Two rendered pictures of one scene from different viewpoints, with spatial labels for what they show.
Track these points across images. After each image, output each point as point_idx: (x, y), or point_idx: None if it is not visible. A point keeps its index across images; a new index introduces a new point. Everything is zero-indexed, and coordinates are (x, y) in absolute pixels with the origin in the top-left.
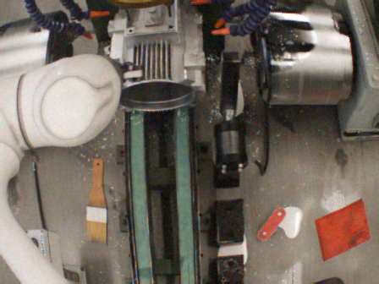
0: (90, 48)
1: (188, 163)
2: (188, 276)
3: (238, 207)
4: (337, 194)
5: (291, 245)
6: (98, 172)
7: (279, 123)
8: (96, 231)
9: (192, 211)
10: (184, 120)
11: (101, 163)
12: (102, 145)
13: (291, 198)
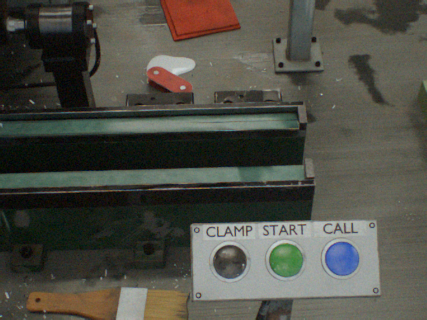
0: None
1: (67, 121)
2: (253, 122)
3: (139, 97)
4: (142, 16)
5: (206, 65)
6: (51, 300)
7: (25, 79)
8: (164, 306)
9: (142, 117)
10: (0, 126)
11: (37, 295)
12: (4, 296)
13: (135, 67)
